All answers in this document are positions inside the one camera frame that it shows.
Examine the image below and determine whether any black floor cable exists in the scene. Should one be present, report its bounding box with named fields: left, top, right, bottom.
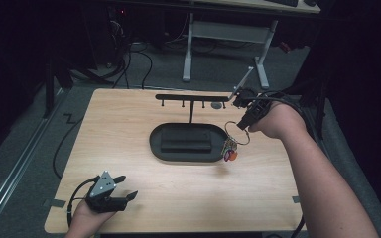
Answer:
left=52, top=117, right=84, bottom=179

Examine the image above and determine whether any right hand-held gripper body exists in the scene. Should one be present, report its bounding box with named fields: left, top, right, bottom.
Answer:
left=228, top=66, right=273, bottom=121

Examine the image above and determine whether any small red object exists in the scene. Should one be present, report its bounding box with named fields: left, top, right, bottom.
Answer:
left=279, top=41, right=293, bottom=54

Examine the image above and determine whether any person's left hand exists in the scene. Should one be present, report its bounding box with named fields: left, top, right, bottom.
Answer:
left=64, top=200, right=115, bottom=238

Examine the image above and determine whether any hand-held gripper cable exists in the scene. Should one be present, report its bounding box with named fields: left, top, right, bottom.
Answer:
left=241, top=90, right=310, bottom=238
left=66, top=176, right=101, bottom=228

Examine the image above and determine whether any key bunch with coloured tags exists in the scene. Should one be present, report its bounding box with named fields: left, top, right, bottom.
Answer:
left=222, top=120, right=252, bottom=163

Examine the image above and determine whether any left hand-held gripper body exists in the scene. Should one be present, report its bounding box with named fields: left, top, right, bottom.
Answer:
left=84, top=170, right=129, bottom=213

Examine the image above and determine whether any person's right hand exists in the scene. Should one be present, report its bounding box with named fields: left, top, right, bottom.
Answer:
left=247, top=102, right=308, bottom=140

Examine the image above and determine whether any desk with white legs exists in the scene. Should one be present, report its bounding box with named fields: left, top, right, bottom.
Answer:
left=182, top=0, right=321, bottom=90

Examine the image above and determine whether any black metal stand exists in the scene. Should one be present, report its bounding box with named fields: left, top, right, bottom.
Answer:
left=268, top=74, right=329, bottom=141
left=43, top=56, right=74, bottom=119

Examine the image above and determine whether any black key rack with tray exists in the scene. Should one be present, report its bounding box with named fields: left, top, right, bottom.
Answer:
left=149, top=93, right=231, bottom=164

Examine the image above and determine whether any black keyboard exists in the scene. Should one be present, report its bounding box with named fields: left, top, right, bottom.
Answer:
left=266, top=0, right=300, bottom=8

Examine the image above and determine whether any left hand-held gripper cable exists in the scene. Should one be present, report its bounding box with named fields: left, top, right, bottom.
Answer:
left=66, top=176, right=101, bottom=228

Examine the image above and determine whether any bundle of black cables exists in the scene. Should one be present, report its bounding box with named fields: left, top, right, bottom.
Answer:
left=107, top=41, right=154, bottom=90

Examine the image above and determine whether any right hand-held gripper cable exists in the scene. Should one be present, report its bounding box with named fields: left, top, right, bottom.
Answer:
left=241, top=90, right=310, bottom=238

